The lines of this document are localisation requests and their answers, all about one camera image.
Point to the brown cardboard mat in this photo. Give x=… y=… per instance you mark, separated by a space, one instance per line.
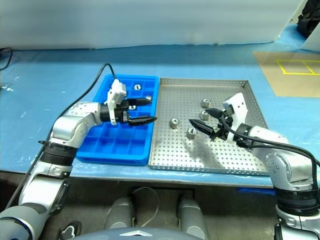
x=287 y=85

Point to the white backdrop sheet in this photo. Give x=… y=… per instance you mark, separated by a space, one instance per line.
x=150 y=22

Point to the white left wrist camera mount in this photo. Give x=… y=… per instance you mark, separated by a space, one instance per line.
x=117 y=91

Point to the metal nut second row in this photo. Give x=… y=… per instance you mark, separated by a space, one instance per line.
x=132 y=107

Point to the black and white shoe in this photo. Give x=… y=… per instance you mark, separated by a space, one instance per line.
x=72 y=228

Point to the blue compartment tray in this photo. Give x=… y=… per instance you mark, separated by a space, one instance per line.
x=120 y=147

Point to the metal nut fourth row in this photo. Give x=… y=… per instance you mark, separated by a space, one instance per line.
x=174 y=123

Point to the metal nut third row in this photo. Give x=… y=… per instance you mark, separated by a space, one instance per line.
x=206 y=102

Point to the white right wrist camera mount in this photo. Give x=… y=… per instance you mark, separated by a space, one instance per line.
x=238 y=105

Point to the perforated metal tray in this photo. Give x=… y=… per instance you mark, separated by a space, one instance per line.
x=180 y=155

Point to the grey robot chest shell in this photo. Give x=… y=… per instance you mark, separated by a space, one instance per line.
x=135 y=235

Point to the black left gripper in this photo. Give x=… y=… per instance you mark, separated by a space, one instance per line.
x=121 y=106

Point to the white leaning board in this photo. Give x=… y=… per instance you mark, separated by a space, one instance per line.
x=313 y=42

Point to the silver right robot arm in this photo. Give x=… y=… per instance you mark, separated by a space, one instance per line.
x=280 y=160

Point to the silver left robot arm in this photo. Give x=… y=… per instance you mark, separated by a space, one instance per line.
x=70 y=125

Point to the metal nut top row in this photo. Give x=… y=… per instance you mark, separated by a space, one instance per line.
x=148 y=97

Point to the black bag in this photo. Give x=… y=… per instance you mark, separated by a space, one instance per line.
x=306 y=22

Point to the grey rounded robot leg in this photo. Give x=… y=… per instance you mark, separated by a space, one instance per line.
x=120 y=212
x=191 y=215

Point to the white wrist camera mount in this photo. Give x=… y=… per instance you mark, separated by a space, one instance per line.
x=117 y=91
x=238 y=105

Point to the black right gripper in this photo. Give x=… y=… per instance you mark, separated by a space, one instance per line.
x=222 y=135

